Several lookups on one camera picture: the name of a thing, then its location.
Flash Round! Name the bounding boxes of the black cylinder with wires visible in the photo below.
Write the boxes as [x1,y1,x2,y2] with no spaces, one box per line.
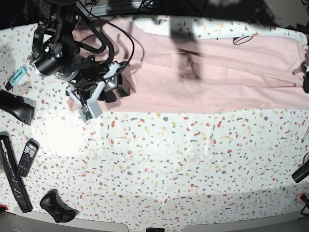
[292,153,309,183]

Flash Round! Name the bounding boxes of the black game controller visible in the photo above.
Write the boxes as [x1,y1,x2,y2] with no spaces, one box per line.
[40,189,78,223]

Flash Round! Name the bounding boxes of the pen at right edge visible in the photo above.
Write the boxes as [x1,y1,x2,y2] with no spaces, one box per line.
[301,126,309,143]

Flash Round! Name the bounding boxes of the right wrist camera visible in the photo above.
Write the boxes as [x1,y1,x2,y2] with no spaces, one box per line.
[78,101,102,122]

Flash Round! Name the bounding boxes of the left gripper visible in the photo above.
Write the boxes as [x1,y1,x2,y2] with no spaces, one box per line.
[302,62,309,94]

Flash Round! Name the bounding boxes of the pink T-shirt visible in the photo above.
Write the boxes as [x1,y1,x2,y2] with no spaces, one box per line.
[67,16,309,114]

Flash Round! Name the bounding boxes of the red clamp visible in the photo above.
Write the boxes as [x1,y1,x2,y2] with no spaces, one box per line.
[0,204,8,213]
[299,193,309,207]

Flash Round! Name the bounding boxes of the black box bottom edge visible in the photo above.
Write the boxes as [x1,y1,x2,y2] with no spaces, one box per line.
[145,227,165,232]

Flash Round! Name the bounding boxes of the long black wrapped bar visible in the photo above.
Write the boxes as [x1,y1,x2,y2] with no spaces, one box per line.
[0,131,33,213]

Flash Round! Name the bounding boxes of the black remote control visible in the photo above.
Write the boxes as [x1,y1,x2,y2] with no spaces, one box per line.
[17,138,40,177]

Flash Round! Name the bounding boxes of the turquoise highlighter marker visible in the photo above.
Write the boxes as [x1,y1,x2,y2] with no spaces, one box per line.
[5,65,27,91]

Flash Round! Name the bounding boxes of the red clamp bottom right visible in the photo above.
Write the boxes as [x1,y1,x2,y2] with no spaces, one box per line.
[299,193,309,207]

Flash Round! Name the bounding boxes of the black handheld device left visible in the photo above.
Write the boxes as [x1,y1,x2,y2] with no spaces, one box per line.
[0,89,36,125]

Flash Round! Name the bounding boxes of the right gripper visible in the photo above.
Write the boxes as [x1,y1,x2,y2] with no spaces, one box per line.
[66,61,130,109]

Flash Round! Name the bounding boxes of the red clamp bottom left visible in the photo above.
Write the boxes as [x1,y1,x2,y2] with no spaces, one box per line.
[0,204,8,213]

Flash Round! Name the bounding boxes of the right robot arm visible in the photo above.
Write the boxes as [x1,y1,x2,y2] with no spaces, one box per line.
[30,0,130,116]

